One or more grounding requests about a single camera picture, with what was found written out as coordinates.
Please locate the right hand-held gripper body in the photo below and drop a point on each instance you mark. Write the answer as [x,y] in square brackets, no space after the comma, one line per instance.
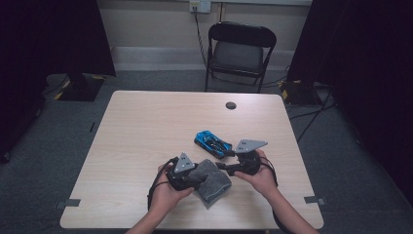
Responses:
[250,161]

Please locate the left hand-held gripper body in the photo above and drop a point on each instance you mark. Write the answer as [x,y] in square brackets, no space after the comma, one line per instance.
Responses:
[181,177]

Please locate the grey cloth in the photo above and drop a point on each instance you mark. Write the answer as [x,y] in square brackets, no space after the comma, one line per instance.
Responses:
[215,186]

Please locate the blue toy car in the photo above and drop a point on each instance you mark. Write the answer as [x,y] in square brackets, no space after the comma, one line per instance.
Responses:
[207,139]

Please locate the person's right hand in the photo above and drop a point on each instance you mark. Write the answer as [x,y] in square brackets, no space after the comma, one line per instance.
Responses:
[264,180]

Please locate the person's left hand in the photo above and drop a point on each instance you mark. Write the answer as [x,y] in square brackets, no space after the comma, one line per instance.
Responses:
[165,198]

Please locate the grey tape strip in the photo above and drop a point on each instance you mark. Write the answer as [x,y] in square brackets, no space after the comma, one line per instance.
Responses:
[69,203]
[313,200]

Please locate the black stand base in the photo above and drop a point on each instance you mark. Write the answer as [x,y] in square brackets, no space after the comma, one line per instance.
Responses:
[300,94]
[81,89]

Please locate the black folding chair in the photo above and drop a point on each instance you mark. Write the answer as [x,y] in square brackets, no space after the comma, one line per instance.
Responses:
[238,57]

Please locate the dark curtain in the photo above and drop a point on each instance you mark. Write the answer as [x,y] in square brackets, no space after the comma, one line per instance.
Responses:
[367,65]
[48,35]

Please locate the white wall socket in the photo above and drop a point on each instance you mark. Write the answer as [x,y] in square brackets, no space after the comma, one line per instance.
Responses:
[200,5]

